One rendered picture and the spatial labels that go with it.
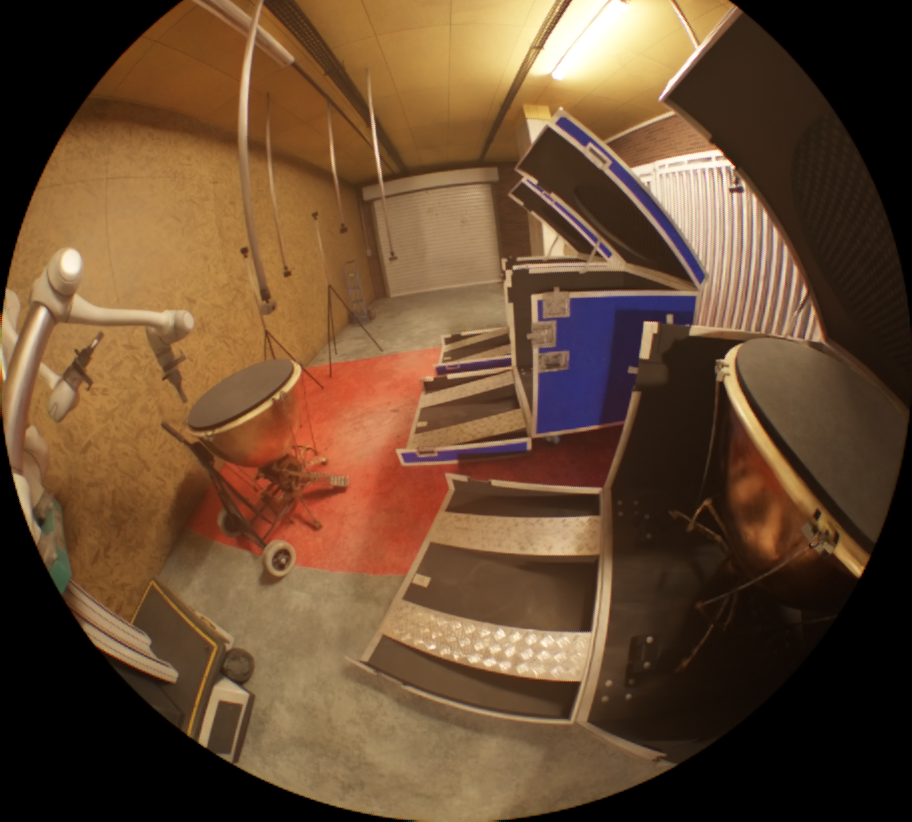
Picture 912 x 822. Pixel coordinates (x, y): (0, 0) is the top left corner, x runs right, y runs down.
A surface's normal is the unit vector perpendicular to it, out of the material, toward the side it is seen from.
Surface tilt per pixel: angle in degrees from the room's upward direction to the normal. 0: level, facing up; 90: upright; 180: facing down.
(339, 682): 0
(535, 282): 90
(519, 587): 1
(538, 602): 1
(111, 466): 90
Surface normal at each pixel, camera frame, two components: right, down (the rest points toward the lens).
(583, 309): -0.04, 0.45
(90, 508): 0.99, -0.13
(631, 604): -0.13, -0.89
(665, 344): -0.33, 0.46
